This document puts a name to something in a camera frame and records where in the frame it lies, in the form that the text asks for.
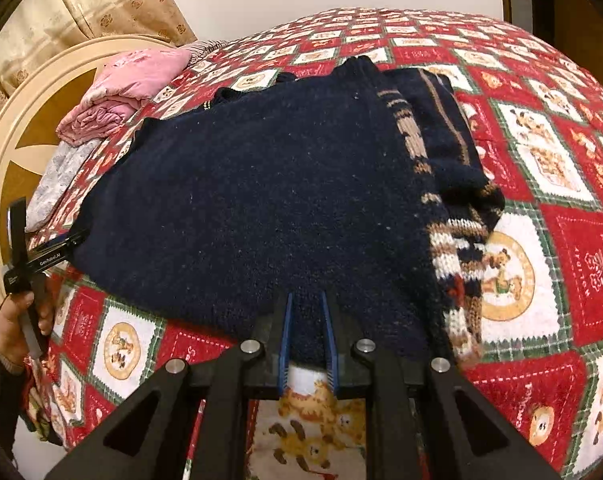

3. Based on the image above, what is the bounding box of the navy patterned knit sweater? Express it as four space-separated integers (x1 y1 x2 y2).
71 56 504 366

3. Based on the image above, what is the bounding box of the pink folded garment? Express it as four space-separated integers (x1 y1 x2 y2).
56 48 192 146

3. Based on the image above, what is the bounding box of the beige patterned curtain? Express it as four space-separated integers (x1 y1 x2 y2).
0 0 195 111

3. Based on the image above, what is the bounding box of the red christmas bear bedspread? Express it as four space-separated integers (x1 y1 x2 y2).
28 8 603 479

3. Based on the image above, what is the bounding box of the round cream wooden headboard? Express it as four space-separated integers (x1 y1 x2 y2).
0 35 169 303

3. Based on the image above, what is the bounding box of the grey white folded garment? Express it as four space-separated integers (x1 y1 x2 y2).
24 139 102 233

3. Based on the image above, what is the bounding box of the person's left hand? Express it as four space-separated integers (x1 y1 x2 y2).
0 292 55 376

